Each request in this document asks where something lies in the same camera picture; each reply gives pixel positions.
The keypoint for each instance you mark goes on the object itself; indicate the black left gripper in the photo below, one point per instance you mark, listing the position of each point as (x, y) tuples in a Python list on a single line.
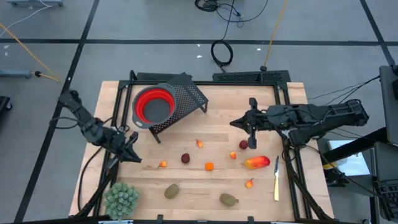
[(110, 140)]

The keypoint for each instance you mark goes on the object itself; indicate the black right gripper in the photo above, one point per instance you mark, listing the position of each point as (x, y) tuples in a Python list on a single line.
[(261, 118)]

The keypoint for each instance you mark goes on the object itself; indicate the dark red plum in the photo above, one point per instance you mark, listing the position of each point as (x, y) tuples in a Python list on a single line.
[(243, 144), (185, 158)]

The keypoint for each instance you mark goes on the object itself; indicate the red-yellow mango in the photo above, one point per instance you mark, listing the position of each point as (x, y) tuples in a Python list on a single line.
[(257, 162)]

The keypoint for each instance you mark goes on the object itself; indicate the brown-green kiwi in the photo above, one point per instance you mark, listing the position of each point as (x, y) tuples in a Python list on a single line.
[(171, 191), (228, 199)]

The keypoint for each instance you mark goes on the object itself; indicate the orange tangerine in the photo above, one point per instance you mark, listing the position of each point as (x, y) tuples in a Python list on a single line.
[(209, 166)]

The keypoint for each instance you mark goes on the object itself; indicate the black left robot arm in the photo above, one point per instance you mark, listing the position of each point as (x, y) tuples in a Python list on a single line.
[(77, 109)]

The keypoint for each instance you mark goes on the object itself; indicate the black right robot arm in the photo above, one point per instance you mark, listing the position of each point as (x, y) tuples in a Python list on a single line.
[(326, 115)]

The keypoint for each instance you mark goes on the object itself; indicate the green artificial plant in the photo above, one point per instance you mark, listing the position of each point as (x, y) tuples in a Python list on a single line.
[(121, 200)]

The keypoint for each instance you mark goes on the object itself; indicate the red collapsible colander grey rim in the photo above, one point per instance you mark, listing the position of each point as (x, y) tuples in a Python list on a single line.
[(141, 102)]

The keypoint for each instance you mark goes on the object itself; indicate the black perforated metal stand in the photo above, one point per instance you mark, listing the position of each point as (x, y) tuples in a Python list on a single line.
[(189, 96)]

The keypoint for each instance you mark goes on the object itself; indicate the small yellow object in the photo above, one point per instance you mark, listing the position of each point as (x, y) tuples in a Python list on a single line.
[(329, 165)]

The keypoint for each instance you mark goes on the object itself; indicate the black diagonal beam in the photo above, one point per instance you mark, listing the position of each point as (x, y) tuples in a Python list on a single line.
[(357, 144)]

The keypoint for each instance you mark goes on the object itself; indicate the black floor object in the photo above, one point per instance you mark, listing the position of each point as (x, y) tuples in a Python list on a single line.
[(3, 102)]

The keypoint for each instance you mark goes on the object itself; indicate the grey laptop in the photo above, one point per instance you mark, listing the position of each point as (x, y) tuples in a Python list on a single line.
[(387, 199)]

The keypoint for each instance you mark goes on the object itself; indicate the black aluminium table frame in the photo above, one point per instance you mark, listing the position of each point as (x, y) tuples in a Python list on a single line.
[(236, 83)]

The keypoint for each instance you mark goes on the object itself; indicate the grey floor base rail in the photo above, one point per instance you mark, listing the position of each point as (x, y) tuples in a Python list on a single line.
[(15, 73), (34, 2)]

